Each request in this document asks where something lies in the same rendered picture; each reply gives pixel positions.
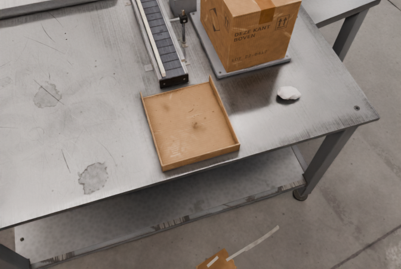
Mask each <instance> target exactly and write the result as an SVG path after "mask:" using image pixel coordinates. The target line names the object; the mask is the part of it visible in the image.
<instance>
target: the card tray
mask: <svg viewBox="0 0 401 269"><path fill-rule="evenodd" d="M140 95H141V100H142V102H143V106H144V110H145V112H146V116H147V120H148V123H149V126H150V130H151V133H152V137H153V140H154V144H155V147H156V151H157V154H158V158H159V161H160V164H161V168H162V172H163V171H167V170H170V169H174V168H177V167H181V166H184V165H188V164H191V163H195V162H198V161H201V160H205V159H209V158H212V157H216V156H219V155H222V154H226V153H230V152H233V151H236V150H239V148H240V142H239V139H238V137H237V135H236V133H235V130H234V128H233V125H232V123H231V121H230V119H229V116H228V114H227V112H226V110H225V107H224V105H223V102H222V100H221V98H220V96H219V93H218V91H217V89H216V87H215V84H214V82H213V80H212V77H211V75H209V81H208V82H204V83H201V84H196V85H192V86H187V87H184V88H179V89H175V90H172V91H167V92H163V93H160V94H155V95H151V96H148V97H143V96H142V94H141V92H140Z"/></svg>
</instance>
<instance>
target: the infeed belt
mask: <svg viewBox="0 0 401 269"><path fill-rule="evenodd" d="M135 1H136V0H135ZM140 2H141V5H142V7H143V11H144V13H145V16H146V19H147V22H148V24H149V27H150V31H151V33H152V36H153V39H154V42H155V44H156V47H157V50H158V53H159V56H160V58H161V62H162V65H163V67H164V70H165V75H166V76H164V77H162V80H166V79H171V78H175V77H178V76H183V75H185V73H184V70H183V67H182V65H181V62H180V60H179V57H178V55H177V52H176V50H175V47H174V44H173V42H172V39H171V37H170V34H169V31H168V29H167V26H166V24H165V21H164V18H163V16H162V13H161V11H160V8H159V5H158V3H157V0H140ZM136 3H137V1H136ZM137 6H138V4H137ZM138 10H139V7H138ZM139 12H140V10H139ZM140 15H141V13H140ZM141 18H142V17H141ZM142 21H143V18H142ZM143 24H144V21H143ZM144 27H145V25H144ZM145 30H146V27H145ZM146 33H147V30H146ZM147 35H148V34H147ZM148 39H149V36H148ZM149 41H150V39H149ZM150 44H151V42H150ZM151 47H152V45H151ZM152 50H153V48H152ZM153 53H154V51H153ZM154 56H155V53H154ZM155 59H156V57H155ZM156 62H157V59H156ZM157 64H158V62H157ZM158 68H159V65H158ZM159 71H160V68H159ZM160 73H161V71H160ZM161 76H162V74H161Z"/></svg>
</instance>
